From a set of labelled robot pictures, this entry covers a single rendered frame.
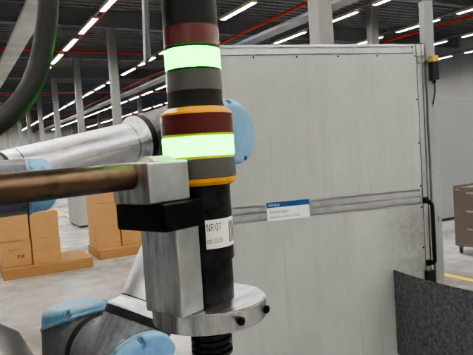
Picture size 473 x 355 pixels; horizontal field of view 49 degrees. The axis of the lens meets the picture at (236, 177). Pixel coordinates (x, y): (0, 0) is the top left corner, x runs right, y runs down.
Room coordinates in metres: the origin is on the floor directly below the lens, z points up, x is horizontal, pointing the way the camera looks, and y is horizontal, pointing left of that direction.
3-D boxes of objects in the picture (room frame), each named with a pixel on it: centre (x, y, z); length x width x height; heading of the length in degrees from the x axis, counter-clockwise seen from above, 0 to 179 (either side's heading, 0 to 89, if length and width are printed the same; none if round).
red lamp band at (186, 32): (0.31, 0.02, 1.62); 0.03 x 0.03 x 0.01
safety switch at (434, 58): (2.43, -0.93, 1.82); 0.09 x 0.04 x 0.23; 106
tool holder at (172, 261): (0.31, 0.03, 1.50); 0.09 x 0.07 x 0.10; 141
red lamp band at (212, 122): (0.31, 0.02, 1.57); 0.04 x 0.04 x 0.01
